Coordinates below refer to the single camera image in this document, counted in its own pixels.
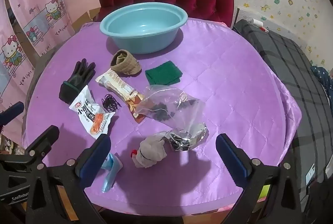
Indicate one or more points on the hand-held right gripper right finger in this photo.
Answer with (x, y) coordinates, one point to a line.
(231, 159)

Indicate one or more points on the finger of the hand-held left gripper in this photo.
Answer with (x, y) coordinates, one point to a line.
(41, 139)
(14, 109)

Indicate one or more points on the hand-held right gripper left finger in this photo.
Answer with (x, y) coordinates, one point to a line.
(95, 156)

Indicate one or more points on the light blue plastic packet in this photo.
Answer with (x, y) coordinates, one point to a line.
(111, 172)

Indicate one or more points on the white orange snack packet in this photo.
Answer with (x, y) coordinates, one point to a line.
(84, 106)

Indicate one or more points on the silver foil bag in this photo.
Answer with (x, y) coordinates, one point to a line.
(182, 140)

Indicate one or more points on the white knit glove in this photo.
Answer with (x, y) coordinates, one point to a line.
(149, 152)

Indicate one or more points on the black work glove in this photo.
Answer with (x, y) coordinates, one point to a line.
(78, 80)

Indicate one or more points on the clear plastic bag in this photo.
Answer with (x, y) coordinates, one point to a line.
(161, 99)

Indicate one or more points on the teal plastic basin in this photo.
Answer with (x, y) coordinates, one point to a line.
(145, 39)

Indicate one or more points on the brown white snack wrapper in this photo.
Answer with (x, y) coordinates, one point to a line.
(117, 84)

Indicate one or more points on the small grey device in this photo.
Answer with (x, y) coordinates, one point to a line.
(311, 174)

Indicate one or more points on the tan knit sock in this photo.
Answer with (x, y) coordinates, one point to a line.
(127, 63)

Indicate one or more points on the pink cartoon cat curtain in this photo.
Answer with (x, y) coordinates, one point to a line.
(39, 5)

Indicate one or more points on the green scouring cloth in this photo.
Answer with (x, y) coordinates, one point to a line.
(162, 73)

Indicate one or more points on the cardboard box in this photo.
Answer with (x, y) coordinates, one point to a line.
(83, 19)

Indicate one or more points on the navy star print cloth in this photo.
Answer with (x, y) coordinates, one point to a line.
(324, 78)

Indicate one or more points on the small red item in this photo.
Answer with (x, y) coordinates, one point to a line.
(264, 30)

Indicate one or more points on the white roll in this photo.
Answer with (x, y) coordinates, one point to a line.
(256, 22)

